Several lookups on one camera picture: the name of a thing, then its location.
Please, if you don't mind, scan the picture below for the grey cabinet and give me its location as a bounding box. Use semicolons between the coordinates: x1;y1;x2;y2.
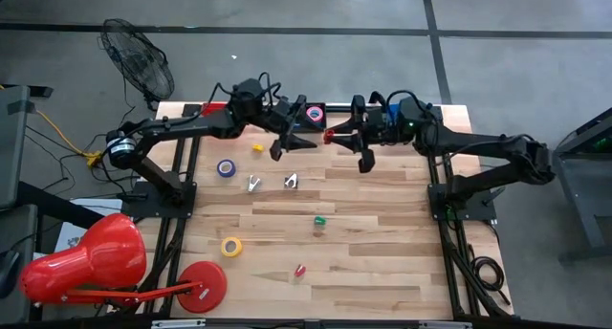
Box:
0;84;33;210

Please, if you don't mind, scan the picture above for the dark grey cart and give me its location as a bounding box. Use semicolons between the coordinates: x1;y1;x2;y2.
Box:
553;106;612;263

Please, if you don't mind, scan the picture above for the red plastic basket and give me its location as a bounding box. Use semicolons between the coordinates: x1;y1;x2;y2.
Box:
200;101;230;118

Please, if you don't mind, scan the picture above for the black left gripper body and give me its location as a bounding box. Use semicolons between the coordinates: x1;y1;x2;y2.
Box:
265;94;308;162

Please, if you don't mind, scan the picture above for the black plastic basket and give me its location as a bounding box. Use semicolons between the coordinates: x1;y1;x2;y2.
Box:
294;101;328;131

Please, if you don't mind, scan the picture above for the black aluminium table frame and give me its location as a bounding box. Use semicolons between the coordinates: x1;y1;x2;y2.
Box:
141;101;517;329

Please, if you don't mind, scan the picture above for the blue plastic basket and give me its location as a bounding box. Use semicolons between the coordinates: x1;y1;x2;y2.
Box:
384;102;403;128

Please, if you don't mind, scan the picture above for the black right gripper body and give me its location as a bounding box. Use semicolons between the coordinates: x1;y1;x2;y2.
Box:
351;94;391;174

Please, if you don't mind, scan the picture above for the purple tape roll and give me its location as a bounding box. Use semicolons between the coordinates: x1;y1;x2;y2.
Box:
216;158;237;179

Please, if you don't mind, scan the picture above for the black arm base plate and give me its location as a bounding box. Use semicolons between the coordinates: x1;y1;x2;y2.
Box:
427;183;498;223
120;180;198;220

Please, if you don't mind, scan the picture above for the black coiled cable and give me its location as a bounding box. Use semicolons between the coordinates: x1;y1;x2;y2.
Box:
468;242;513;307

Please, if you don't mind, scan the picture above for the black floor fan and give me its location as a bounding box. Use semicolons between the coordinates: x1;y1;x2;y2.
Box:
98;17;176;112

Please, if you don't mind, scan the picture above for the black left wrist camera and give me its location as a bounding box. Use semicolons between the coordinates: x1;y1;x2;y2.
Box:
273;98;294;124

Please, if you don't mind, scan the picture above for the yellow tape roll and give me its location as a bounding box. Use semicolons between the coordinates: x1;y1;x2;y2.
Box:
220;236;244;258

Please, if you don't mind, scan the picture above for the red desk lamp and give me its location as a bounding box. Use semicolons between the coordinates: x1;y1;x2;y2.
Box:
18;212;229;316

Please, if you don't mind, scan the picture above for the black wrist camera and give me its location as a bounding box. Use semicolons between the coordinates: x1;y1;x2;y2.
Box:
367;109;391;134
273;98;294;124

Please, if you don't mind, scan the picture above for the white paper sheet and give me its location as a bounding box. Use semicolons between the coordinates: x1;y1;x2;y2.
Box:
53;197;124;253

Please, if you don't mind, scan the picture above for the yellow cable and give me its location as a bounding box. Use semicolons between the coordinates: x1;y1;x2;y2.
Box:
33;107;104;170

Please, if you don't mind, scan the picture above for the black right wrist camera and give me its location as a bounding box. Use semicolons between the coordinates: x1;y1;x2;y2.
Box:
367;109;391;134

